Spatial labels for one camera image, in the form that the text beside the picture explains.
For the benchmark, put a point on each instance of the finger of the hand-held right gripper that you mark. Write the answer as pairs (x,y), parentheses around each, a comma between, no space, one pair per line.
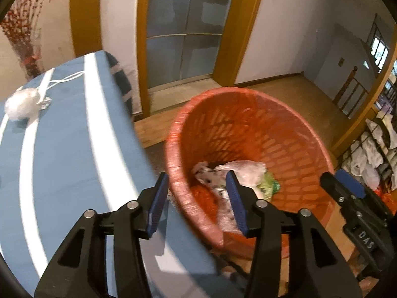
(350,181)

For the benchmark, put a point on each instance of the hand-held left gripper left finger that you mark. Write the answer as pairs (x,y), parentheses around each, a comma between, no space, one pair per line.
(158,201)

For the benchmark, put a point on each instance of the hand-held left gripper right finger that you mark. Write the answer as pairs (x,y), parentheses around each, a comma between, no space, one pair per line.
(237,205)

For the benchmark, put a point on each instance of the large clear plastic bag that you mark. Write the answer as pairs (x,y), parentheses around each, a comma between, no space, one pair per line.
(245,169)

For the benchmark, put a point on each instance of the green plastic bag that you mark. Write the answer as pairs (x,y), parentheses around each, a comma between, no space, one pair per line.
(269,186)

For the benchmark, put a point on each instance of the bubble wrap sheet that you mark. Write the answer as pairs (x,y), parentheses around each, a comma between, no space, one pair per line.
(206,173)

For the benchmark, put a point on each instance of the orange mesh waste basket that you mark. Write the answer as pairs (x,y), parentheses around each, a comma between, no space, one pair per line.
(248,124)

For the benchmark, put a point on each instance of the black metal rack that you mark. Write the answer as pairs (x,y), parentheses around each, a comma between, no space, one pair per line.
(347,158)

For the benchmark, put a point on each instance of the wooden chair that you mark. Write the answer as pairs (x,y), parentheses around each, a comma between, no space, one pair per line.
(352,82)

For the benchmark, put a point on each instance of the blue white striped tablecloth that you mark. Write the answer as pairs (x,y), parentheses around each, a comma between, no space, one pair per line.
(62,161)

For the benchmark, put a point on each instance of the grey door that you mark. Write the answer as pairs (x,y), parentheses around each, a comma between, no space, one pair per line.
(328,68)

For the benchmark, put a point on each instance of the window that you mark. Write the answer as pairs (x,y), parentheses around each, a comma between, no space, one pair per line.
(380,45)

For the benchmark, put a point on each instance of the small clear plastic bag ball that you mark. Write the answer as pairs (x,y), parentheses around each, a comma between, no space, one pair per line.
(21,105)

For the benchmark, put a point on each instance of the glass vase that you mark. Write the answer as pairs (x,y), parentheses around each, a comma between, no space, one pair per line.
(31,62)

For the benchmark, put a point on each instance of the red berry branches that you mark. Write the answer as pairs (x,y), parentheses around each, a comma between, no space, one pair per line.
(18,24)

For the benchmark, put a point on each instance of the frosted glass door wooden frame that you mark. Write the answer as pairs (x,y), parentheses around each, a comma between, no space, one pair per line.
(173,52)

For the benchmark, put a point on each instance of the wooden wall trim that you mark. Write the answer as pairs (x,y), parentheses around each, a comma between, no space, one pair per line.
(86,15)

